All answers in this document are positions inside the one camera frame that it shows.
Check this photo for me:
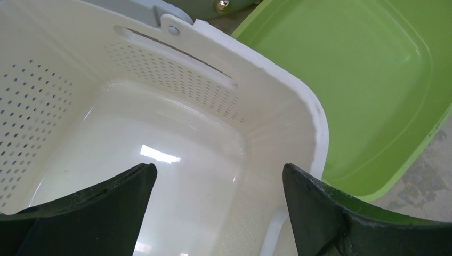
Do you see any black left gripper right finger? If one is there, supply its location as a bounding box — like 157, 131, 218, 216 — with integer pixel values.
282, 163, 451, 255

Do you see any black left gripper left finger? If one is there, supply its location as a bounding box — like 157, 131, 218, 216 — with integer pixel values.
1, 163, 157, 255

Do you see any green plastic tray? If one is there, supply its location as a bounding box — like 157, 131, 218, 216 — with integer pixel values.
232, 1, 451, 202

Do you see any white orange yellow cylinder container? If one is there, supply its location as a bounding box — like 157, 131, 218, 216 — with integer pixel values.
87, 0, 257, 28

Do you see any cream perforated laundry basket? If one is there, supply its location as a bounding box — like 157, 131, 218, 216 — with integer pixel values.
1, 1, 329, 255

